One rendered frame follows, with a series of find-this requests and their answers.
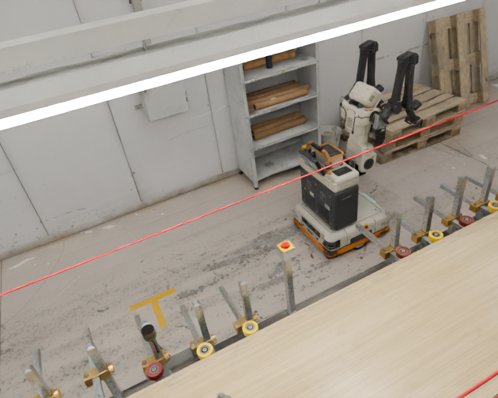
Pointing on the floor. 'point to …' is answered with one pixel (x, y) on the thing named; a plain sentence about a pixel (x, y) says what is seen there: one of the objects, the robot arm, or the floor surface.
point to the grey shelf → (254, 167)
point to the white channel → (115, 32)
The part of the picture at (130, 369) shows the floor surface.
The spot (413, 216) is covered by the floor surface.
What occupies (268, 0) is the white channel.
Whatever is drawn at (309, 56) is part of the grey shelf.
